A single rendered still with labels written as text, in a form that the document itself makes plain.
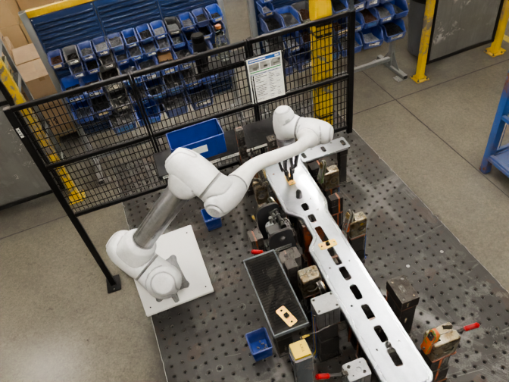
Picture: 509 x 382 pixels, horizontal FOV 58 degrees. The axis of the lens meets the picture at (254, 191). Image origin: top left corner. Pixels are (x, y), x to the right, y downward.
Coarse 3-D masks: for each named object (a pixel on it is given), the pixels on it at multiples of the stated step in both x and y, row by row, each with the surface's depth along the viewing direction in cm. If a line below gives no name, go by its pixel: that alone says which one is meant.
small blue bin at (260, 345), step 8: (264, 328) 210; (248, 336) 211; (256, 336) 213; (264, 336) 215; (248, 344) 206; (256, 344) 214; (264, 344) 214; (256, 352) 202; (264, 352) 205; (272, 352) 208; (256, 360) 208
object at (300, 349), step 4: (300, 340) 164; (304, 340) 164; (292, 344) 164; (296, 344) 164; (300, 344) 163; (304, 344) 163; (292, 348) 163; (296, 348) 163; (300, 348) 162; (304, 348) 162; (308, 348) 162; (292, 352) 162; (296, 352) 161; (300, 352) 161; (304, 352) 161; (308, 352) 161; (296, 356) 160; (300, 356) 160; (304, 356) 161; (296, 360) 160
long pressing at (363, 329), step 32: (288, 160) 257; (288, 192) 239; (320, 192) 237; (320, 224) 221; (320, 256) 208; (352, 256) 206; (352, 320) 185; (384, 320) 183; (384, 352) 174; (416, 352) 172
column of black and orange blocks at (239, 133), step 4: (236, 128) 250; (240, 128) 250; (236, 132) 249; (240, 132) 250; (236, 136) 253; (240, 136) 252; (244, 136) 253; (240, 140) 254; (244, 140) 254; (240, 144) 255; (244, 144) 256; (240, 148) 257; (244, 148) 258; (240, 152) 259; (244, 152) 260; (240, 156) 263; (244, 156) 263; (244, 160) 264; (248, 188) 282; (252, 188) 282; (248, 192) 281; (252, 192) 282
